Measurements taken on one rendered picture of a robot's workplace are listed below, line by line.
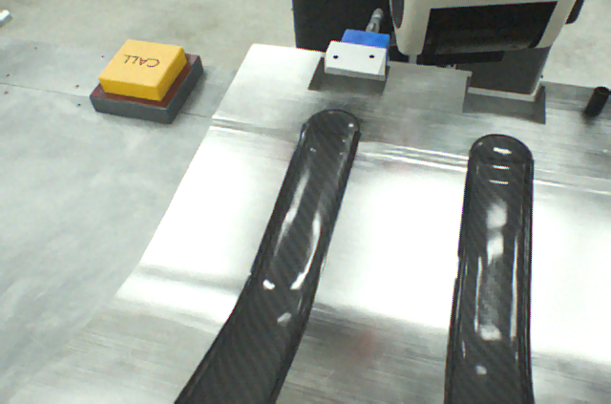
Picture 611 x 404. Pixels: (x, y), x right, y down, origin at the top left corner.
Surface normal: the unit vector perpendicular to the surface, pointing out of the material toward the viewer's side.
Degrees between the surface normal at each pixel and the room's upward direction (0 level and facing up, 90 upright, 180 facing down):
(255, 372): 27
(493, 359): 13
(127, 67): 0
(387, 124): 0
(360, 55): 0
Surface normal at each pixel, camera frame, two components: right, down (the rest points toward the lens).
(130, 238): -0.05, -0.65
